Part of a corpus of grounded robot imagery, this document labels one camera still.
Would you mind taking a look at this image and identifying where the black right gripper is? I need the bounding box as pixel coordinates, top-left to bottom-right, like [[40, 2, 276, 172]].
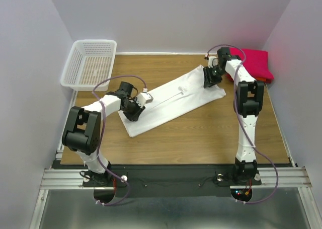
[[203, 64, 226, 88]]

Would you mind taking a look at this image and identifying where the white t-shirt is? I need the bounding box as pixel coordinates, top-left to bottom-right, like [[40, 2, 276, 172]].
[[119, 65, 226, 137]]

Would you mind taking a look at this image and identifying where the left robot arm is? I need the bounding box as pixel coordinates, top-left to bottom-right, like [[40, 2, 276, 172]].
[[62, 82, 153, 187]]

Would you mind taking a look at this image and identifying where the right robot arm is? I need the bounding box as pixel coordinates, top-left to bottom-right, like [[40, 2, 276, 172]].
[[203, 46, 264, 184]]

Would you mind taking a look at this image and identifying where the folded red t-shirt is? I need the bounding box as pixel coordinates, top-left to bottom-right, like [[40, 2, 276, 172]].
[[225, 47, 274, 82]]

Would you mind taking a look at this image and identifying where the folded orange t-shirt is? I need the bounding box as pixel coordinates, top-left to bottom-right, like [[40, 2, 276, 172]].
[[256, 78, 273, 84]]

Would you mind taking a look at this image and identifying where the white plastic basket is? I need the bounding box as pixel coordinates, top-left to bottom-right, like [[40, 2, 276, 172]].
[[60, 39, 117, 91]]

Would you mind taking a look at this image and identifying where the circuit board with leds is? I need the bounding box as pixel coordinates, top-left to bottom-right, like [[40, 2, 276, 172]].
[[233, 189, 252, 199]]

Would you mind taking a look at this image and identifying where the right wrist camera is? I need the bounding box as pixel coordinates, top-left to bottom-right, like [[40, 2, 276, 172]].
[[207, 55, 219, 68]]

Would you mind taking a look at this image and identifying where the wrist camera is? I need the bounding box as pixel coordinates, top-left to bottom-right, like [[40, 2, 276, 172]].
[[136, 92, 153, 107], [207, 55, 219, 68]]

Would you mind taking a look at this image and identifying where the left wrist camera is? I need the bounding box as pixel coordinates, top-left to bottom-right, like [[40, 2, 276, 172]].
[[136, 92, 153, 107]]

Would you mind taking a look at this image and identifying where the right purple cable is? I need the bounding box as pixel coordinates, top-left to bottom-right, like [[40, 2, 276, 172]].
[[204, 45, 279, 205]]

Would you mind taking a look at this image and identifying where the purple cable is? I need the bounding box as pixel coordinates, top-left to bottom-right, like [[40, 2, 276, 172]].
[[204, 45, 279, 205], [92, 74, 149, 206]]

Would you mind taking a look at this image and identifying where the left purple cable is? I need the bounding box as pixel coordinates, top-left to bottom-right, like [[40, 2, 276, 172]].
[[92, 74, 149, 206]]

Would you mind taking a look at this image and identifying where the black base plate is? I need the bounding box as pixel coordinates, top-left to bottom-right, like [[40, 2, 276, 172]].
[[51, 164, 262, 204]]

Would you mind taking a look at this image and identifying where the aluminium rail frame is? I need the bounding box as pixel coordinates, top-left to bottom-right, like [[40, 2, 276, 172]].
[[31, 92, 321, 228]]

